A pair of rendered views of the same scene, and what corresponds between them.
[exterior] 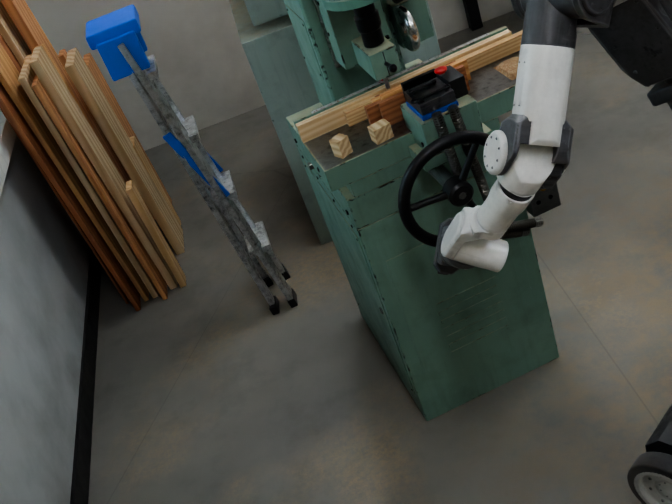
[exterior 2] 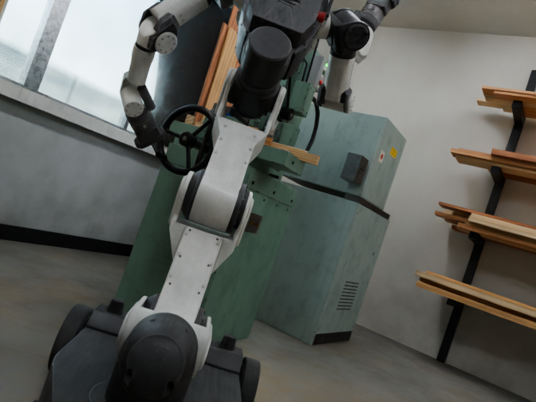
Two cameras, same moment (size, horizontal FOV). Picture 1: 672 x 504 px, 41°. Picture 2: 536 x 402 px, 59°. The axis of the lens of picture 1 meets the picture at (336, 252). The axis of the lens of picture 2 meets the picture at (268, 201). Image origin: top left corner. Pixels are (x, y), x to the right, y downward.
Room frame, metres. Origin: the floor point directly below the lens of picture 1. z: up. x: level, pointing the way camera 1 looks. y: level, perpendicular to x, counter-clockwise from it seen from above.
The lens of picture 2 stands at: (0.27, -1.62, 0.63)
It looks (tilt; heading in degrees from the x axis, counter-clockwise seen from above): 2 degrees up; 31
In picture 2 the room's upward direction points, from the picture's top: 19 degrees clockwise
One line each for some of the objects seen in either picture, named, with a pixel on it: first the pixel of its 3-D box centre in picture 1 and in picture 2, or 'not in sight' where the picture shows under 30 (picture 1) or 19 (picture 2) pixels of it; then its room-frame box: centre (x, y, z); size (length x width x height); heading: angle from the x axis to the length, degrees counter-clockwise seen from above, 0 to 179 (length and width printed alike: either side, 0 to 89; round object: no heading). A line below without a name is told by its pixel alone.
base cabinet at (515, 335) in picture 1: (426, 250); (207, 255); (2.14, -0.25, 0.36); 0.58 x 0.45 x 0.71; 7
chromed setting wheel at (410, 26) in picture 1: (406, 28); (276, 132); (2.16, -0.38, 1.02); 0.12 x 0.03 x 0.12; 7
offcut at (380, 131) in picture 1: (380, 131); not in sight; (1.87, -0.20, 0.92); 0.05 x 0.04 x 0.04; 103
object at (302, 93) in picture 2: not in sight; (301, 99); (2.25, -0.40, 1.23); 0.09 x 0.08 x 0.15; 7
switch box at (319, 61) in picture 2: not in sight; (317, 74); (2.35, -0.37, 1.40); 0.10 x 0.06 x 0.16; 7
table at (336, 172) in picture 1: (431, 122); (230, 144); (1.92, -0.33, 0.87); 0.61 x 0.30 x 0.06; 97
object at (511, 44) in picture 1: (444, 74); (262, 145); (2.04, -0.42, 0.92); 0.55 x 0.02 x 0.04; 97
